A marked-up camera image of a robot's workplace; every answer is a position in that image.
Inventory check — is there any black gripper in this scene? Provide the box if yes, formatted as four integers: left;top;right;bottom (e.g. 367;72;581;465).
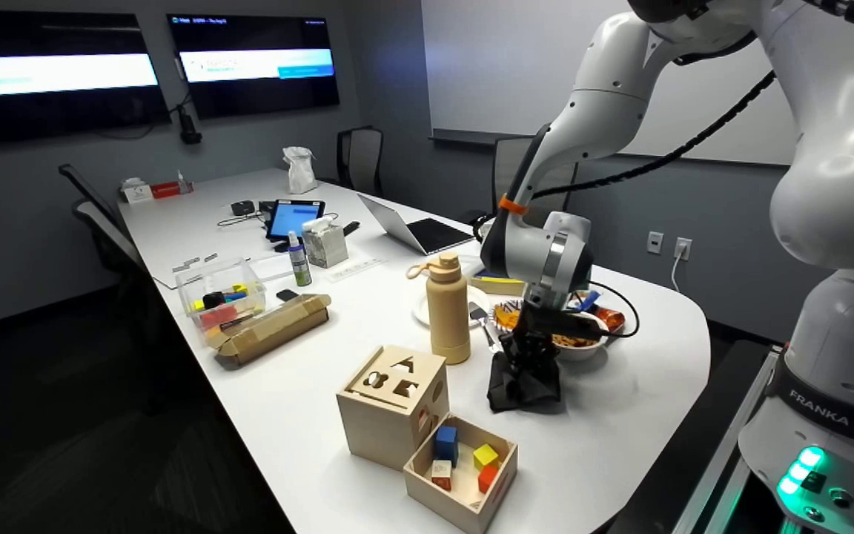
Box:
512;281;576;364

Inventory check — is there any black laptop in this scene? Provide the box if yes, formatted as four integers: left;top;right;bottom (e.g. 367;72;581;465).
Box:
357;189;474;257

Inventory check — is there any clear plastic lid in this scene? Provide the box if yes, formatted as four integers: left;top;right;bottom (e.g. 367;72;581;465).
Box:
154;247;229;291

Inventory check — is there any small bowl of orange chips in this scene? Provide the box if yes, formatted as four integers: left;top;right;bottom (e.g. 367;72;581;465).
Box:
489;297;527;339

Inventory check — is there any wooden tray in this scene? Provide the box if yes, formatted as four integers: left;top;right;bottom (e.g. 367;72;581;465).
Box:
401;413;523;534

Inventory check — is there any blue screen tablet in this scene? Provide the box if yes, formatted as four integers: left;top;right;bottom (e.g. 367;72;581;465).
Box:
263;195;330;244

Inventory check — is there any metal spoon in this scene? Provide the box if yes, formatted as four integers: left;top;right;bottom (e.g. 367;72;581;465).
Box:
467;300;501;349

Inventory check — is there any tan water bottle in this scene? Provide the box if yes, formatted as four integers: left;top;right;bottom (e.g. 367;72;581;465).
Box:
406;251;474;368

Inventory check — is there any small spray bottle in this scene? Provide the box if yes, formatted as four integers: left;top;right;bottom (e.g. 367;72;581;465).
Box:
287;230;315;291

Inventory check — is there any orange chip bag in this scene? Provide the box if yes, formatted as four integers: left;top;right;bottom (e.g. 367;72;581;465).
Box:
585;302;630;339

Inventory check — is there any blue toy block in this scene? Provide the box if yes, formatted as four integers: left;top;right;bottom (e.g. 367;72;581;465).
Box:
431;425;462;463

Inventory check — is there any wooden shape sorter box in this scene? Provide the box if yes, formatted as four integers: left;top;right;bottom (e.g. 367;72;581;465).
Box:
335;345;452;471

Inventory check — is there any black hanging webcam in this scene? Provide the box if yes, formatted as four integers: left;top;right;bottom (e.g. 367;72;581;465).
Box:
164;72;204;147

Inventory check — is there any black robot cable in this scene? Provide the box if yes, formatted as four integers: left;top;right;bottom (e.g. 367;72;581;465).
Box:
527;69;779;202

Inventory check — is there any whiteboard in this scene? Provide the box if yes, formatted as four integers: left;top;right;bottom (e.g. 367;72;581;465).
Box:
418;0;800;170

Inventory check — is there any small white box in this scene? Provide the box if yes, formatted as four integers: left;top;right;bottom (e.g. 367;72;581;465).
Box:
120;176;158;207

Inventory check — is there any white bowl of pretzels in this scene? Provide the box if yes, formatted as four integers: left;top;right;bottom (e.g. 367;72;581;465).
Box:
550;311;618;363

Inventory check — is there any red and white toy block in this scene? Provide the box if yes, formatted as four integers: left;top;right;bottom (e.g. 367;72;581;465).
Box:
428;457;458;490

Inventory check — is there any white wall outlet with plug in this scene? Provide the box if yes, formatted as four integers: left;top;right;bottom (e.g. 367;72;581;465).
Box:
667;233;695;294

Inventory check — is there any orange toy block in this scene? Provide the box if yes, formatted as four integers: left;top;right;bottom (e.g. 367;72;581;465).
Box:
474;459;505;495

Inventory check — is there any blue snack bag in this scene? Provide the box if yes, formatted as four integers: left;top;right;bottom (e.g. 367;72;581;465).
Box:
572;284;607;315

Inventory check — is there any white tissue box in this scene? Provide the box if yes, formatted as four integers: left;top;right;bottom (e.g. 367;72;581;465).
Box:
300;216;354;271

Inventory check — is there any white plastic bag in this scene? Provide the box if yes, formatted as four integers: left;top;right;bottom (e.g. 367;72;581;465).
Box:
280;143;320;198

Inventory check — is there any mesh back office chair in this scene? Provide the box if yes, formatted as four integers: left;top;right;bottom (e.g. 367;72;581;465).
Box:
335;125;389;198

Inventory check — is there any clear plastic bin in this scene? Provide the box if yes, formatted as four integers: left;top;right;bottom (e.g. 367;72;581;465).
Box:
176;257;271;336

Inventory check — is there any dark grey towel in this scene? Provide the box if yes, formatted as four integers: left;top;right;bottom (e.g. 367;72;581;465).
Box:
487;346;567;414

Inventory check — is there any wide wall monitor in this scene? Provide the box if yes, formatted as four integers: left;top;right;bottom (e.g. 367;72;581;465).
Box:
0;9;173;150

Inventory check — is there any wall monitor with blue bar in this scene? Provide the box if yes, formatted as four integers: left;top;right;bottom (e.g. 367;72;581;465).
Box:
166;11;345;118

